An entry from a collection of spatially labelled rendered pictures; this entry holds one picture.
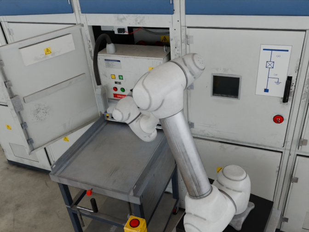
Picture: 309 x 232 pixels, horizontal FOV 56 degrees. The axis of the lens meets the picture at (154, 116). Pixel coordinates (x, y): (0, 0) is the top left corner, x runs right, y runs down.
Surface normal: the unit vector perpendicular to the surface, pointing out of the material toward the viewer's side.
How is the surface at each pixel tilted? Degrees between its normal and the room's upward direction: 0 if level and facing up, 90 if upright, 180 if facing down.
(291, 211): 90
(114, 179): 0
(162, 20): 90
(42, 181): 0
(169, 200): 0
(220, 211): 66
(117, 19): 90
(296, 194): 90
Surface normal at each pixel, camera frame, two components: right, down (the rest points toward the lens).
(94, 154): -0.08, -0.84
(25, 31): -0.38, 0.52
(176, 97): 0.65, 0.08
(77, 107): 0.69, 0.33
